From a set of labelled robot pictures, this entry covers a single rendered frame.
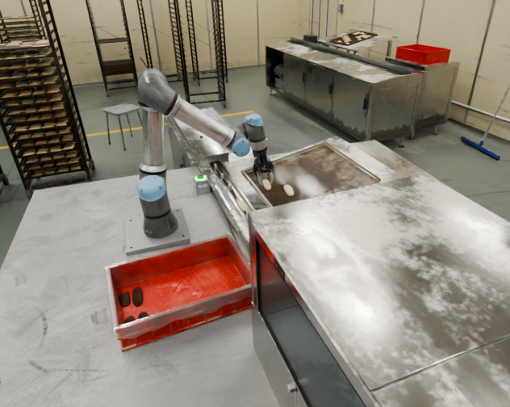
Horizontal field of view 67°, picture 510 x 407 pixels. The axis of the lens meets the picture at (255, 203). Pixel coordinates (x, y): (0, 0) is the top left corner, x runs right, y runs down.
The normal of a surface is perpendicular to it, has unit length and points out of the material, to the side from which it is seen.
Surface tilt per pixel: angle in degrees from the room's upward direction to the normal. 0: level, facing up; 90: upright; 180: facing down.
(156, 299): 0
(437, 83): 90
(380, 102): 90
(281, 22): 90
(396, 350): 0
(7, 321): 0
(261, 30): 90
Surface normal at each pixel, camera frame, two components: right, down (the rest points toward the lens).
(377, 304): -0.04, -0.86
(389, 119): 0.34, 0.46
